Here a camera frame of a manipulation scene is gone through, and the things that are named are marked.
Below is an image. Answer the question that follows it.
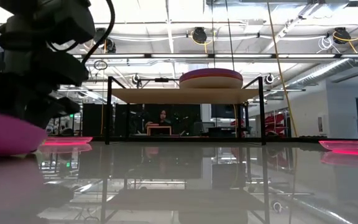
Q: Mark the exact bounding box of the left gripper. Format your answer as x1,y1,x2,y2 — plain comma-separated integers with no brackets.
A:
0,46,89,128

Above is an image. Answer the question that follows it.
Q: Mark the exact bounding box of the magenta bowl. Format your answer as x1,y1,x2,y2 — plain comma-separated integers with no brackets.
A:
0,108,48,156

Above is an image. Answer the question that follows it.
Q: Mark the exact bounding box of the pink translucent plate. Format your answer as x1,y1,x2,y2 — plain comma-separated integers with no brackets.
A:
42,136,93,147
318,139,358,157

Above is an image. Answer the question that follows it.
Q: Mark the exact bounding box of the coral opaque plate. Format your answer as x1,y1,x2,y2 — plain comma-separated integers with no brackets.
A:
178,68,244,82

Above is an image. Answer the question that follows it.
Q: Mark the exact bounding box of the wooden shelf board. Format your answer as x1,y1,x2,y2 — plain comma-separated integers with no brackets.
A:
111,88,260,105

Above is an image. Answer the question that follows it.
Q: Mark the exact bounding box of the black cabinet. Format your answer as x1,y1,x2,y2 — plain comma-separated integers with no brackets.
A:
81,103,115,137

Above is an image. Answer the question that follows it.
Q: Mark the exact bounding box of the person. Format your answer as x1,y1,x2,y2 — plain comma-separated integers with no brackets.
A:
154,109,172,128

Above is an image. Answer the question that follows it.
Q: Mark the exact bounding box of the ceiling light strip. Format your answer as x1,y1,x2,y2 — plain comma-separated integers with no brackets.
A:
73,53,358,60

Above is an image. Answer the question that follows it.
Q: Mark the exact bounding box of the grey office chair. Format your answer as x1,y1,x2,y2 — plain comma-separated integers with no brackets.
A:
193,121,206,136

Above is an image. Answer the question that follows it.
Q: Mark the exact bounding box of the dark monitor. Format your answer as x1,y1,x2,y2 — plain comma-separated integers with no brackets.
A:
210,104,236,119

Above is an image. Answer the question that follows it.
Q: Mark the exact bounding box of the red equipment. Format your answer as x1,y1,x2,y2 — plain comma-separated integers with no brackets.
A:
264,112,288,137

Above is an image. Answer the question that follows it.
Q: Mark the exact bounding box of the black frame wooden shelf rack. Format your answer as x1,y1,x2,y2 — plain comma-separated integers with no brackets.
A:
104,75,267,146

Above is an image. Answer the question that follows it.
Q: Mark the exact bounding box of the black ceiling cord reel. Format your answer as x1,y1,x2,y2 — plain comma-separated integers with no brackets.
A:
333,27,351,45
93,27,117,54
191,26,208,45

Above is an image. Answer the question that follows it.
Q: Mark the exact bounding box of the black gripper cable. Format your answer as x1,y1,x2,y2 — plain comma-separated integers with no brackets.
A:
47,0,116,66

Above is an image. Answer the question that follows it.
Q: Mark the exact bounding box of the small wooden frame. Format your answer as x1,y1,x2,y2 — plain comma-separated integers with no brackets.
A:
146,123,173,136

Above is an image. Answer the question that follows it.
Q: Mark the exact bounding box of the black hanging cable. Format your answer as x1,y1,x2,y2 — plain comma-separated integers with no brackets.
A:
225,0,236,71

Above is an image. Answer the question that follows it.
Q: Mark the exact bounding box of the yellow hanging cable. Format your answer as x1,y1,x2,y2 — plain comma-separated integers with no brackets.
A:
266,0,298,138

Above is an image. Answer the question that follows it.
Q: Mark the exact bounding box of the silver ceiling duct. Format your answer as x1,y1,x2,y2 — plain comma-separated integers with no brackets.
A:
286,37,358,90

